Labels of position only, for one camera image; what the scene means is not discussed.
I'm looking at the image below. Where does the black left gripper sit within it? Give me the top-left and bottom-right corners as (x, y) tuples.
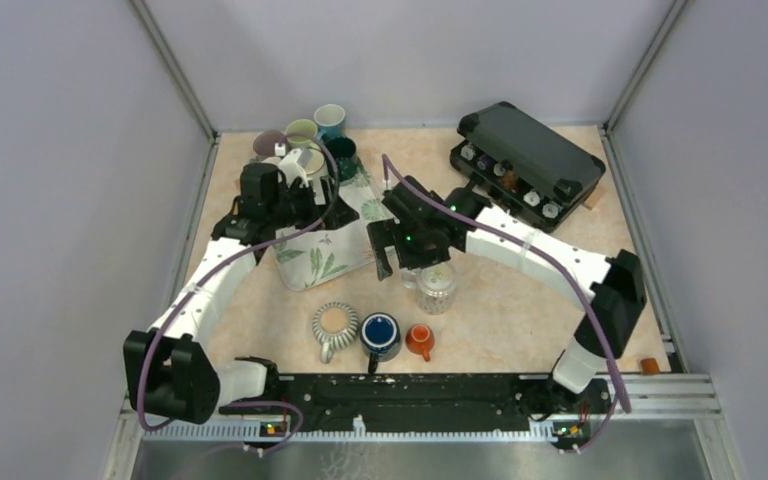
(267, 174), (358, 231)

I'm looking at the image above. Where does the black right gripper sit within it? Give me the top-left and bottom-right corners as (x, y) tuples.
(368, 217), (450, 280)

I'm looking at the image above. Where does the dark green mug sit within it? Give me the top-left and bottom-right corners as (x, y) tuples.
(325, 137), (359, 183)

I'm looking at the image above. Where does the clear floral glass jar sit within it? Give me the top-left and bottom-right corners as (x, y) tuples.
(401, 262), (458, 315)

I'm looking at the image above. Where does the light blue mug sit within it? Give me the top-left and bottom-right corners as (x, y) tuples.
(313, 104), (346, 142)

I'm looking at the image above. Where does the light green mug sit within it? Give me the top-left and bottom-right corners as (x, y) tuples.
(284, 119), (319, 150)

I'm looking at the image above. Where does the lilac purple mug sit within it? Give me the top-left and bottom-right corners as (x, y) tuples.
(252, 130), (288, 160)

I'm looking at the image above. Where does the small orange mug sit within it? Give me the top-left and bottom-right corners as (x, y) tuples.
(405, 324), (435, 362)

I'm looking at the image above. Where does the white ribbed mug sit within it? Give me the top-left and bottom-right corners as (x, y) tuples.
(298, 148), (328, 204)

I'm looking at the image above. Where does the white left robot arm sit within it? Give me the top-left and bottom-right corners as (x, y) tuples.
(123, 163), (359, 431)

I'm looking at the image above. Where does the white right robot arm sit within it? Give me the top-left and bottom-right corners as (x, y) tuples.
(367, 176), (647, 412)

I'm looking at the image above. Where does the navy blue mug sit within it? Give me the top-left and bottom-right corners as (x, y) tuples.
(359, 312), (402, 375)

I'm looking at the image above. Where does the striped grey white mug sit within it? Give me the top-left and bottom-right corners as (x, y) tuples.
(311, 301), (360, 364)

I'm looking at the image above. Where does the white floral tray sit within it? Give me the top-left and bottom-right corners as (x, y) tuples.
(271, 138), (392, 291)

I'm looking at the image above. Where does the black poker chip case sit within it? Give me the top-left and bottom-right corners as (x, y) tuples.
(450, 101), (606, 233)

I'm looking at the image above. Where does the wooden block behind case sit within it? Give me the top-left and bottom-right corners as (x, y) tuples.
(582, 185), (606, 211)

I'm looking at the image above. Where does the small brown cylinder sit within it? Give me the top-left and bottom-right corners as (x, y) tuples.
(639, 357), (661, 376)

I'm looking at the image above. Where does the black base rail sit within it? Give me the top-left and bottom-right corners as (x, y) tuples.
(218, 369), (610, 433)

